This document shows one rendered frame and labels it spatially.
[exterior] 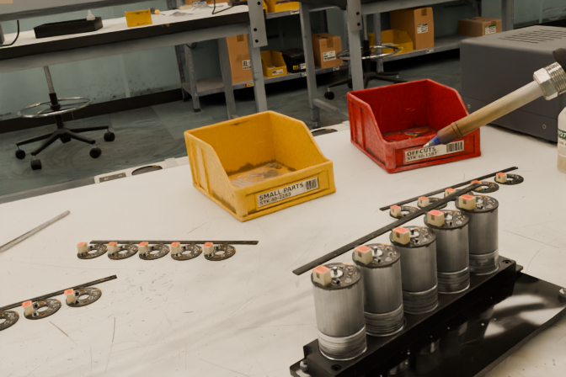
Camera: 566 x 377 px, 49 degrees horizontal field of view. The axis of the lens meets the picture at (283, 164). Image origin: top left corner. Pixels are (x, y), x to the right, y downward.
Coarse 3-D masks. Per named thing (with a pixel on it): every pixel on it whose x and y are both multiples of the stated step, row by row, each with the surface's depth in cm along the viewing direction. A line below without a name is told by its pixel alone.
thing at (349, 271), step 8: (328, 264) 32; (336, 264) 32; (344, 264) 32; (344, 272) 31; (352, 272) 31; (360, 272) 31; (312, 280) 30; (336, 280) 30; (352, 280) 30; (320, 288) 30; (328, 288) 30; (336, 288) 30; (344, 288) 30
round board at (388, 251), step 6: (366, 246) 33; (372, 246) 33; (378, 246) 33; (384, 246) 33; (390, 246) 33; (354, 252) 33; (384, 252) 32; (390, 252) 32; (396, 252) 32; (354, 258) 32; (378, 258) 31; (384, 258) 32; (396, 258) 32; (360, 264) 31; (366, 264) 31; (372, 264) 31; (378, 264) 31; (384, 264) 31; (390, 264) 31
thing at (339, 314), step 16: (352, 288) 30; (320, 304) 30; (336, 304) 30; (352, 304) 30; (320, 320) 31; (336, 320) 30; (352, 320) 30; (320, 336) 31; (336, 336) 30; (352, 336) 31; (320, 352) 32; (336, 352) 31; (352, 352) 31
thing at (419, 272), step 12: (408, 252) 33; (420, 252) 33; (432, 252) 33; (408, 264) 33; (420, 264) 33; (432, 264) 33; (408, 276) 33; (420, 276) 33; (432, 276) 34; (408, 288) 34; (420, 288) 33; (432, 288) 34; (408, 300) 34; (420, 300) 34; (432, 300) 34; (408, 312) 34; (420, 312) 34
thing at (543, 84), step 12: (540, 72) 29; (552, 72) 29; (564, 72) 29; (528, 84) 30; (540, 84) 29; (552, 84) 29; (564, 84) 29; (516, 96) 30; (528, 96) 29; (540, 96) 30; (552, 96) 29; (492, 108) 30; (504, 108) 30; (516, 108) 30; (468, 120) 30; (480, 120) 30; (492, 120) 30; (444, 132) 31; (456, 132) 30; (468, 132) 30; (444, 144) 31
